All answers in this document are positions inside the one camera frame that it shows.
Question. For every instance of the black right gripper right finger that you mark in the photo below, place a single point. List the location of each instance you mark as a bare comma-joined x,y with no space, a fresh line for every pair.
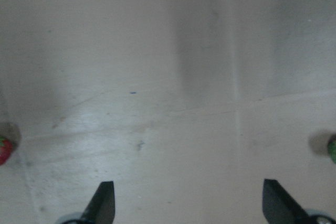
280,208

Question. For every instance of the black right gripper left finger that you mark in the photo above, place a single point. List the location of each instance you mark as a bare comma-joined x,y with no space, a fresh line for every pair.
101,207

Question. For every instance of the red strawberry green top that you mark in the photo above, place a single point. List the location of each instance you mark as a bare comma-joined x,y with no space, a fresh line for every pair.
6,149

